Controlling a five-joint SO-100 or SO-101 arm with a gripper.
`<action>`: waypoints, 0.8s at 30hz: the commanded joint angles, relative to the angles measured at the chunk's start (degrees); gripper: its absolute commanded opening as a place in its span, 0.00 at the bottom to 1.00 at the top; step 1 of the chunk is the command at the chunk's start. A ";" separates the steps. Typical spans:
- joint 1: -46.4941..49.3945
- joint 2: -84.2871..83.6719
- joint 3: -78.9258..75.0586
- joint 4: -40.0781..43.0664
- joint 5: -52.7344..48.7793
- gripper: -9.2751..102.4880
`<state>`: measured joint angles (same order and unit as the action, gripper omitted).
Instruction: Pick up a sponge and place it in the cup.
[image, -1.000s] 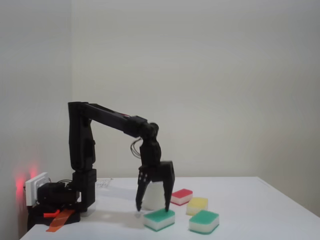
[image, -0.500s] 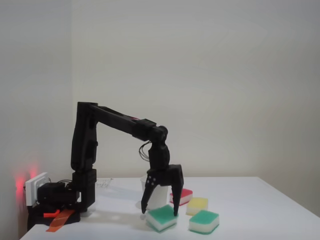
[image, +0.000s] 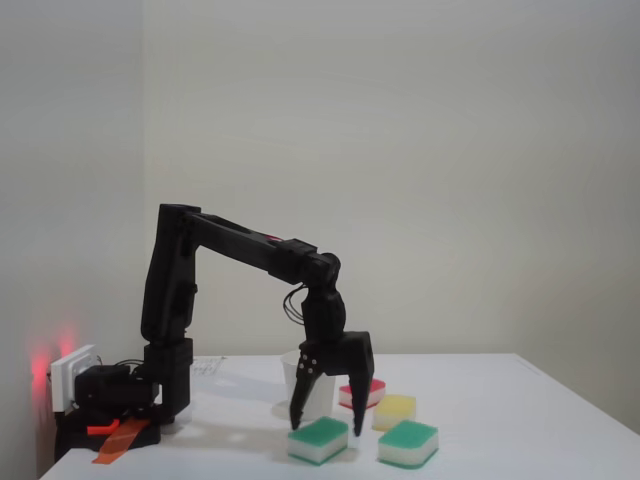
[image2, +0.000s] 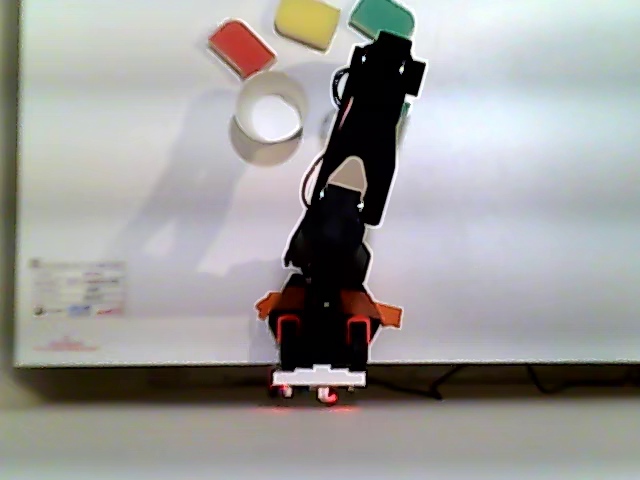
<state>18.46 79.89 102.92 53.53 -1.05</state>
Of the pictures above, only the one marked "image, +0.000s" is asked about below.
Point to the green sponge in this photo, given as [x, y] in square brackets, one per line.
[407, 442]
[317, 440]

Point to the white paper cup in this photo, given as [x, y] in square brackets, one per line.
[324, 400]

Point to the red sponge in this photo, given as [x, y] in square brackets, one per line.
[376, 392]

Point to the yellow sponge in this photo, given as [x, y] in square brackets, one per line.
[395, 410]

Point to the white printed label sticker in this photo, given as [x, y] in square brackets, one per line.
[207, 367]

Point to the white power box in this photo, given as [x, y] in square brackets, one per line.
[65, 375]

